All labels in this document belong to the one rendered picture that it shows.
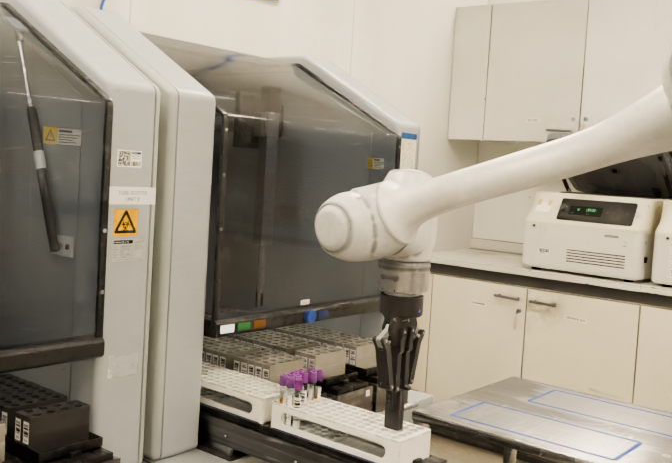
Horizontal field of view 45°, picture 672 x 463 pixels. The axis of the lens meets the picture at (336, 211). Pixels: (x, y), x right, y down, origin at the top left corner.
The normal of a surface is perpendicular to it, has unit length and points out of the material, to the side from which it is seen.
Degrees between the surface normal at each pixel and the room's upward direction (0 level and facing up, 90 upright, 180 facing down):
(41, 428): 90
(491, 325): 90
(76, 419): 90
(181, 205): 90
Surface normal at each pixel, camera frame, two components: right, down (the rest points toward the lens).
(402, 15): 0.77, 0.08
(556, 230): -0.65, 0.00
